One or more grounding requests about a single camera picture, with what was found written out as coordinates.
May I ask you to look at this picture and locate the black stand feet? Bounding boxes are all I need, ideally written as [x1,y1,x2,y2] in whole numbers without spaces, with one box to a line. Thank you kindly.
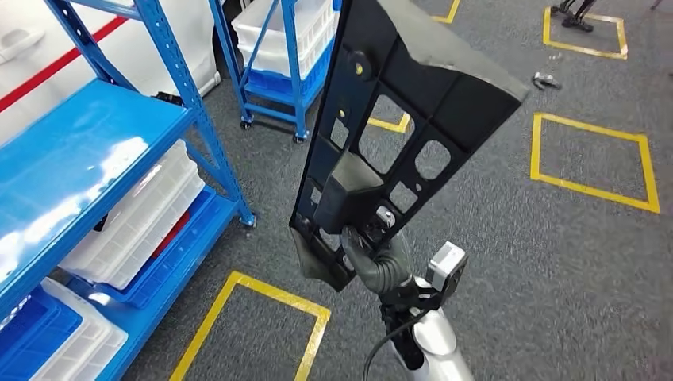
[549,0,599,33]

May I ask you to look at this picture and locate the black plastic plate bracket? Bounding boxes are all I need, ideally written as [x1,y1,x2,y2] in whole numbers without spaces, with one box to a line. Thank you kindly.
[289,0,531,294]

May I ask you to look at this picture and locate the white car door handle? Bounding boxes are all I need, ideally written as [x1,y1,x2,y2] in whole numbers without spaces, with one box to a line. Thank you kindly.
[0,29,46,65]

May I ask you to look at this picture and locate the small grey floor object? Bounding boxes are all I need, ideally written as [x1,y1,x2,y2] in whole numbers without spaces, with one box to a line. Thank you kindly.
[532,71,563,91]

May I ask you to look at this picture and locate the black cable chain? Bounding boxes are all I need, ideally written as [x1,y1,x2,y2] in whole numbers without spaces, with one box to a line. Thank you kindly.
[152,90,186,108]

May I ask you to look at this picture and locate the white car red stripe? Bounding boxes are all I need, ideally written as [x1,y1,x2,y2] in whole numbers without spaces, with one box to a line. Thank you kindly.
[0,0,222,145]

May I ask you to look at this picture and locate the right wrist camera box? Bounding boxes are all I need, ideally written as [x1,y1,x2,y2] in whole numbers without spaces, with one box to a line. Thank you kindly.
[379,241,470,318]

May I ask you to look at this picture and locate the red object in crate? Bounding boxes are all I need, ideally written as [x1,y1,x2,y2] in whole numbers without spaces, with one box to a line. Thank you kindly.
[151,210,191,260]

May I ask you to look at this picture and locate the yellow floor tape rectangle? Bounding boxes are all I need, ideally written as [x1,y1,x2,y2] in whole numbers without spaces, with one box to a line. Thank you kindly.
[542,5,629,60]
[431,0,462,25]
[529,111,661,215]

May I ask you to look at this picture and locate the blue metal shelf rack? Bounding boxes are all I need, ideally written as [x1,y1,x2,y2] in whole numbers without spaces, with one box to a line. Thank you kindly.
[207,0,343,144]
[0,0,259,381]

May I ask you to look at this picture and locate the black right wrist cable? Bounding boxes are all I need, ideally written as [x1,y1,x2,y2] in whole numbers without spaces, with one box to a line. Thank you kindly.
[363,314,425,381]

